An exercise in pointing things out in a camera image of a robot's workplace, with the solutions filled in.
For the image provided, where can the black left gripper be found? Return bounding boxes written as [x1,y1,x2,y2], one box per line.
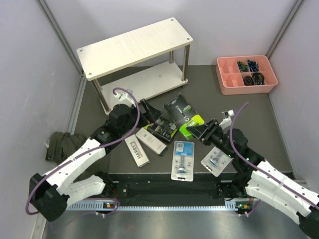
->
[119,99,162,136]

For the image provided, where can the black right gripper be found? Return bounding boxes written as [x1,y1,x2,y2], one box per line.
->
[186,119,235,158]

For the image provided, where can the black green exfoliating razor box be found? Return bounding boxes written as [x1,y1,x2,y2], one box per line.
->
[145,117,178,144]

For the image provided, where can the black green Gillette razor box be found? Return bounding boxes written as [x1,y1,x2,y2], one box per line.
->
[163,93,205,139]

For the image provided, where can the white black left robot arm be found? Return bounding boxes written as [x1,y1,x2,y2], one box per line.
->
[26,99,163,222]

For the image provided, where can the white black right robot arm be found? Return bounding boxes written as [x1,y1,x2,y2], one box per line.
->
[187,119,319,239]

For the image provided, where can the white two-tier shelf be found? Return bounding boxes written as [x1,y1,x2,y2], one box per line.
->
[77,17,193,114]

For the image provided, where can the white H razor box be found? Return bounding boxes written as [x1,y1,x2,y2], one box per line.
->
[135,128,167,156]

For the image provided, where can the blue tilted razor blister pack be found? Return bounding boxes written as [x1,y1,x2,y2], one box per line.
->
[201,147,232,177]

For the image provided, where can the blue Gillette razor blister pack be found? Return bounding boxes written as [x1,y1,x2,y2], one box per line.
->
[171,141,194,182]

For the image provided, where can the white Harry's razor box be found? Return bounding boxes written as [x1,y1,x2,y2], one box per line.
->
[125,135,150,168]

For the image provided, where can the pink divided organizer bin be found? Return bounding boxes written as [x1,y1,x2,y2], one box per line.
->
[216,55,278,95]

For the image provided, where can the dark green cloth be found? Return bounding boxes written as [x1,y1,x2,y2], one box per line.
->
[45,132,87,164]

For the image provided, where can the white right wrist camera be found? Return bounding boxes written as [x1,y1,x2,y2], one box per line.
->
[220,110,235,128]

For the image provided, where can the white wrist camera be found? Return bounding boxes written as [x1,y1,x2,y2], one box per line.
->
[220,110,235,128]
[114,91,135,107]

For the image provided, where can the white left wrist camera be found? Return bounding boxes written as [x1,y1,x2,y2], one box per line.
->
[114,91,135,107]

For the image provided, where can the grey slotted cable duct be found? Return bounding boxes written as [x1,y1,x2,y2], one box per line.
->
[67,200,255,212]

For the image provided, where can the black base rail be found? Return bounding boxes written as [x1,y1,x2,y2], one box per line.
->
[84,173,252,200]

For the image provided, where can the blue green hair ties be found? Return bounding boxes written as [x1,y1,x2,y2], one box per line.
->
[236,60,249,72]

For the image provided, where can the black patterned hair ties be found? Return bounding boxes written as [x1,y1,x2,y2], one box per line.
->
[252,72,266,86]

